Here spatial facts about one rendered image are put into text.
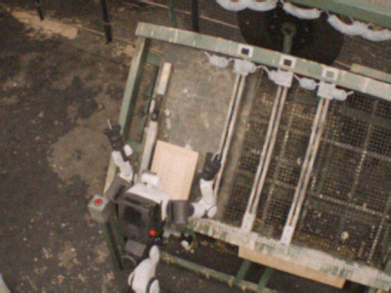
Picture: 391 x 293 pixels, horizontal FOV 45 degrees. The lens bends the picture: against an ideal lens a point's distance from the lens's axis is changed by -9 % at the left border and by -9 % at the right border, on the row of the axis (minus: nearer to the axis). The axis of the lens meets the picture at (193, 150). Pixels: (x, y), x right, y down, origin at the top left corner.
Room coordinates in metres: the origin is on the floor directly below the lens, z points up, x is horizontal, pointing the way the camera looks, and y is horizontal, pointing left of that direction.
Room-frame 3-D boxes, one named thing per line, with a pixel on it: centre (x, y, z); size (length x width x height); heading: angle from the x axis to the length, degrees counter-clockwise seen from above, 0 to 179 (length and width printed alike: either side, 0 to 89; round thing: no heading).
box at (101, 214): (2.26, 0.70, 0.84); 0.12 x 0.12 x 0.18; 63
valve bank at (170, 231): (2.11, 0.27, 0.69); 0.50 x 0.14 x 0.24; 63
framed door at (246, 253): (1.96, -0.72, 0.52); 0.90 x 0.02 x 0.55; 63
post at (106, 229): (2.26, 0.70, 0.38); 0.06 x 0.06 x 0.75; 63
